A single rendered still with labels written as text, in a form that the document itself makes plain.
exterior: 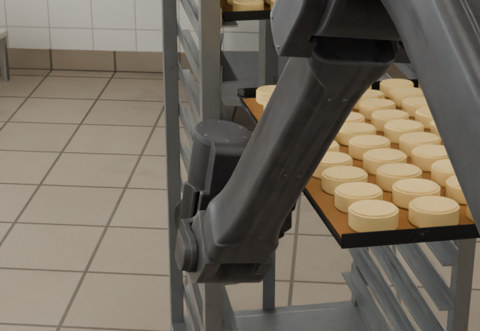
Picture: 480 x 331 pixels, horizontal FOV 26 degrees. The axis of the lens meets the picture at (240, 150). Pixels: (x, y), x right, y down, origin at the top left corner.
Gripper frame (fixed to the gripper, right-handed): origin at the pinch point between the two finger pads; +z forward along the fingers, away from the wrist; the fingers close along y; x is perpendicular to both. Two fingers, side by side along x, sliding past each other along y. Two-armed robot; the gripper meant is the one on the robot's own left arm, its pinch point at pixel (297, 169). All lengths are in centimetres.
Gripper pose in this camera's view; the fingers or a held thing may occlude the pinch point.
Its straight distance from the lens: 121.6
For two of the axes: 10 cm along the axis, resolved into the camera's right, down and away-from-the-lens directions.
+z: 5.8, -2.6, 7.7
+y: 0.1, 9.5, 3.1
